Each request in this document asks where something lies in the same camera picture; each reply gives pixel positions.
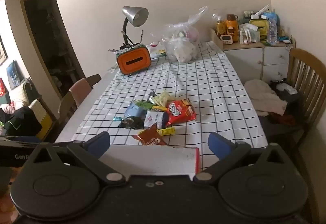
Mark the wooden slatted chair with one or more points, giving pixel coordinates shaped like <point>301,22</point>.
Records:
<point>305,81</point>

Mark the brown wooden chair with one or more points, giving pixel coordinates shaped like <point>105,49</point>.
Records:
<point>67,106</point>

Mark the clear water bottle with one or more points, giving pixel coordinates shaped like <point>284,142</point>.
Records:
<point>272,31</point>

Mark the small white timer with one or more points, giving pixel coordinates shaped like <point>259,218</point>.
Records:
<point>226,39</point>

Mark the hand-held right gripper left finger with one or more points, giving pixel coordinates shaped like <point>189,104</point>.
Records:
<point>98,143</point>

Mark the wooden chair with pink cloth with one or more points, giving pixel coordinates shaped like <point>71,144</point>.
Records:
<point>81,89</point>

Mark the light blue snack packet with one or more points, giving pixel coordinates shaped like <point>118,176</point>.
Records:
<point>135,110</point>

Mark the green snack packet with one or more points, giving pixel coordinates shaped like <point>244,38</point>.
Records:
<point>144,104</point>

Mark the white cloth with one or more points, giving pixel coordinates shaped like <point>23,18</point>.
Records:
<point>264,98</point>

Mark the pale cream snack packet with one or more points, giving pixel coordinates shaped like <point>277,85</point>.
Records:
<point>163,98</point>

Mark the brown snack packet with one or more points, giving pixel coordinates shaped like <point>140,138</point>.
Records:
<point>150,137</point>

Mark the white cabinet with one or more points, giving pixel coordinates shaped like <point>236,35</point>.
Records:
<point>249,61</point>

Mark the white black checked tablecloth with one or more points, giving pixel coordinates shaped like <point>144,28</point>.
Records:
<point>203,86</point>

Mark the yellow box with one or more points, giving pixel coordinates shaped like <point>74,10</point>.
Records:
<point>258,29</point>

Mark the clear plastic bag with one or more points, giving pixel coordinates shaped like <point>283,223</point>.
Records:
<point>180,45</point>

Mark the yellow jar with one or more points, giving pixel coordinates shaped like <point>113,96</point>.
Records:
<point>221,26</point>

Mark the silver desk lamp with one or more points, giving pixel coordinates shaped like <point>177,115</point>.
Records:
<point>135,15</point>

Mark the green white packet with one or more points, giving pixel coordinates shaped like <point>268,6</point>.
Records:
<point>158,54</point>

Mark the dark cloth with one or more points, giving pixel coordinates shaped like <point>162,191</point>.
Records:
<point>20,119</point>

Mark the white cardboard box red edge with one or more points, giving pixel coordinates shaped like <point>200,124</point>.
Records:
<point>152,160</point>

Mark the yellow snack stick packet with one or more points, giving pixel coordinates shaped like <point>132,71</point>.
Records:
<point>166,131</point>

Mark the white blue snack packet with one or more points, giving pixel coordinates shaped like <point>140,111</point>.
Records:
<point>155,119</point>

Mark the orange thermos bottle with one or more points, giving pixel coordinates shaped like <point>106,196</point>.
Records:
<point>231,26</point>

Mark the red chip bag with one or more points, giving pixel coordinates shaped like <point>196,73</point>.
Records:
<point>179,113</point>

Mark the yellow black snack packet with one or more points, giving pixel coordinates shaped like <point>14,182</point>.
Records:
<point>160,108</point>

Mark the small teal candy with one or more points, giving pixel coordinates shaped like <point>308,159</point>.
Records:
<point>117,118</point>

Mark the small dark snack packet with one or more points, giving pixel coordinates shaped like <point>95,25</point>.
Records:
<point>151,96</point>

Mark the orange tissue box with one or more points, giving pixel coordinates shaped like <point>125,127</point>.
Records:
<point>133,61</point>

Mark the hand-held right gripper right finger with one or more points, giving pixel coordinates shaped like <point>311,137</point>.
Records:
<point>219,143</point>

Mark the white tissue packets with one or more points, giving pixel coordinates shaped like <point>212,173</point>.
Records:
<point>248,34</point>

